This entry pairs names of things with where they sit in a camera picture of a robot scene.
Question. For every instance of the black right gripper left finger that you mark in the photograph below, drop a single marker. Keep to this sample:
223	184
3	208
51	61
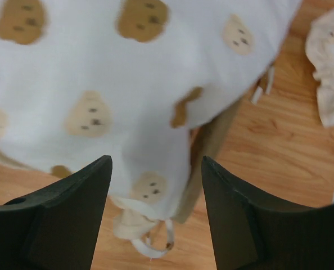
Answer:
57	226

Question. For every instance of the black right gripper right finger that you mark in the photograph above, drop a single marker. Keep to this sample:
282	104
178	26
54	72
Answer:
253	229

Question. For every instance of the large bear print cushion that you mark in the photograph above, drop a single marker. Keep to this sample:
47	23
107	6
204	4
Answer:
129	79

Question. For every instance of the small bear print pillow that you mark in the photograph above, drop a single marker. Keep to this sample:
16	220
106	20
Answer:
319	49

